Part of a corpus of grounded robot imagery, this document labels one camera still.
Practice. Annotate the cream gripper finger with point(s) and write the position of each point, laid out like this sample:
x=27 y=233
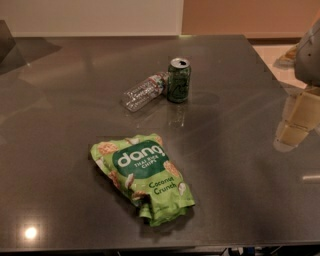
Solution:
x=301 y=115

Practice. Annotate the clear plastic water bottle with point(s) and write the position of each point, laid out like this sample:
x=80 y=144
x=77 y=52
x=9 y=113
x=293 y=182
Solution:
x=141 y=94

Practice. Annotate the green soda can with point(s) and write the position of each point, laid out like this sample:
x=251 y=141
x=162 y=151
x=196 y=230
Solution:
x=179 y=71

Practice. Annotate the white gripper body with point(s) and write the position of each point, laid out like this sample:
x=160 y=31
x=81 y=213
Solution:
x=309 y=60

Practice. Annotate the green rice chip bag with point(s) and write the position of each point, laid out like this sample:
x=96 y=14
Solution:
x=142 y=171

